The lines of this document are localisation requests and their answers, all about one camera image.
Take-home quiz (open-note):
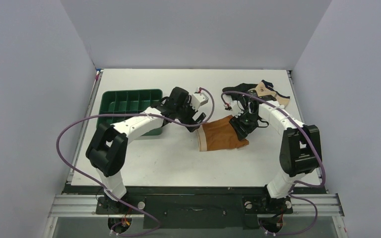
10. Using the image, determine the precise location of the brown underwear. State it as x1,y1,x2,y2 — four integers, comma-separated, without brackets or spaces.
196,115,249,152

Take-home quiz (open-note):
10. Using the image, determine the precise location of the beige underwear with dark trim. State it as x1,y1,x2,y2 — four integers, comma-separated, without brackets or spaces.
254,80,290,107

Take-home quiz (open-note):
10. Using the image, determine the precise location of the green compartment tray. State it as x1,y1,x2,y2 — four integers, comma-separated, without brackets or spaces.
97,88,164,137

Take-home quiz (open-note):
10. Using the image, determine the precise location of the black patterned underwear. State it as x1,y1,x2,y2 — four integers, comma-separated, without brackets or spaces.
222,83,257,101

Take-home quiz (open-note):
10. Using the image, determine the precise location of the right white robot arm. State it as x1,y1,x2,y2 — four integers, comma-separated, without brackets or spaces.
223,91,323,213

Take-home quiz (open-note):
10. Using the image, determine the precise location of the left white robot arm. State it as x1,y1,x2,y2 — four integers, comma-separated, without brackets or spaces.
85,87,212,213

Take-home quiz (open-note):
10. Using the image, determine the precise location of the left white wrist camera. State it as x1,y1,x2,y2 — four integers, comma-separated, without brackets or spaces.
190,93,209,111

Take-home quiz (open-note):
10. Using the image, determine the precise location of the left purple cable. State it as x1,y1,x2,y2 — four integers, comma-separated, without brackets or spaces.
56,87,215,237

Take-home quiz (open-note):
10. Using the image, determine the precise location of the purple cable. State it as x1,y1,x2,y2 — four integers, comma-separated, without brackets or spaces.
220,91,326,237
56,87,215,237

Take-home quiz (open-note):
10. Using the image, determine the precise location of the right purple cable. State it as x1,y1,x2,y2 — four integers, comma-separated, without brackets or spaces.
220,91,326,237

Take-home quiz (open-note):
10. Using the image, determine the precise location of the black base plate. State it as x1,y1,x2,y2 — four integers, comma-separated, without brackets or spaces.
66,187,327,233

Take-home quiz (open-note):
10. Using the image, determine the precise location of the aluminium frame rail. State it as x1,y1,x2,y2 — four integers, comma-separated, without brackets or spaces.
48,194,124,218

